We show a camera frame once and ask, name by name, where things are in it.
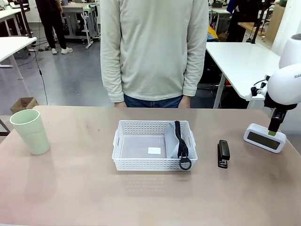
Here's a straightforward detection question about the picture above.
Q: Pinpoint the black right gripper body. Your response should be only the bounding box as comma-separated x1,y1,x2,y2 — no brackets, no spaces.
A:
263,93,299,118

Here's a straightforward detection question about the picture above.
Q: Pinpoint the white digital clock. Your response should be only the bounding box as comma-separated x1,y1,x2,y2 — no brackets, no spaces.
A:
243,123,287,154

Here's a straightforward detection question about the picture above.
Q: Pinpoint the black stapler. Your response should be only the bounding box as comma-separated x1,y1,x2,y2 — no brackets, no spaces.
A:
217,139,230,169

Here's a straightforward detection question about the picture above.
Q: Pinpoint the person's right forearm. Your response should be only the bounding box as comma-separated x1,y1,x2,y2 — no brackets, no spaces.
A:
100,47,125,104

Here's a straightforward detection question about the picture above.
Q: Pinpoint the person's left forearm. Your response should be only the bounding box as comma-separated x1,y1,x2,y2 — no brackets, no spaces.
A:
182,47,209,97

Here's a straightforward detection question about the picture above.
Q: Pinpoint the white perforated plastic basket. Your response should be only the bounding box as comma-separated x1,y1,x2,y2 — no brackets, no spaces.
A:
111,120,198,172

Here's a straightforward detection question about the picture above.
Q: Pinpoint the person's left hand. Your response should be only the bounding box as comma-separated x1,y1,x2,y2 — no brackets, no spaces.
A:
181,95,191,109

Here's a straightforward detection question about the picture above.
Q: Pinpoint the large white desk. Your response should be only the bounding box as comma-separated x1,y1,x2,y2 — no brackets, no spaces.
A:
206,41,283,109

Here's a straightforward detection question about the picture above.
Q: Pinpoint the black chair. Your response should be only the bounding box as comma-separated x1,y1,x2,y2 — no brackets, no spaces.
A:
197,68,223,90

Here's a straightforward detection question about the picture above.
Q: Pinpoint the black stand pole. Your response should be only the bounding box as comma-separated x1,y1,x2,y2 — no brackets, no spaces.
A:
17,0,33,38
250,0,268,45

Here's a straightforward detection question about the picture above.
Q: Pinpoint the wooden background table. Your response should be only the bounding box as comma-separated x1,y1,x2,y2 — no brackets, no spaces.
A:
238,22,271,36

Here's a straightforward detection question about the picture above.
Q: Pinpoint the bystander in dark clothes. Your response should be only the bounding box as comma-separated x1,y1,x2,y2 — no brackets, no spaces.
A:
227,0,258,43

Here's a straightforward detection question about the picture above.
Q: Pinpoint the yellow object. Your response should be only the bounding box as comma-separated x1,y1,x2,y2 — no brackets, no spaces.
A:
208,25,219,40

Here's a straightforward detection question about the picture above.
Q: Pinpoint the person in cream sweater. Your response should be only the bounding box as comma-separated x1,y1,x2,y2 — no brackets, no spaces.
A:
100,0,210,109

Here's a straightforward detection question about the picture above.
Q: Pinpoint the white background workbench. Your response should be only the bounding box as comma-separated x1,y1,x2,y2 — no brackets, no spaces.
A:
60,1,101,49

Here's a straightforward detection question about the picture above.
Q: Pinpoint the bystander in black, white shoes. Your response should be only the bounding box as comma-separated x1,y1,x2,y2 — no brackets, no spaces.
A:
35,0,73,55

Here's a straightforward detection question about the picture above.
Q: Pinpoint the pale green plastic cup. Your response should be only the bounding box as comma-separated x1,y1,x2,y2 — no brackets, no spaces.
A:
9,109,51,156

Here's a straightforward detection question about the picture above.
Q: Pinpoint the brown cardboard box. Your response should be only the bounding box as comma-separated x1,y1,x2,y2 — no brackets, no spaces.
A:
10,97,40,115

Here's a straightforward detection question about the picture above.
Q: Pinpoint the white side table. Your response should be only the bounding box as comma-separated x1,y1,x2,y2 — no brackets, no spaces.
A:
0,36,38,81

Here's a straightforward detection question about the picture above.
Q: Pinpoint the white background desk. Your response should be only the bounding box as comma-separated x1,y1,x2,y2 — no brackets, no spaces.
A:
0,7,30,36

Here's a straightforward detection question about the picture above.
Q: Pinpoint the black strap with ring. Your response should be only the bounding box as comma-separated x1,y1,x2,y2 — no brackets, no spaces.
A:
164,121,192,170

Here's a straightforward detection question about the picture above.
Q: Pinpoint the black floor cable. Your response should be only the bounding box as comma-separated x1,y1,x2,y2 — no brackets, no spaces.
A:
34,44,49,106

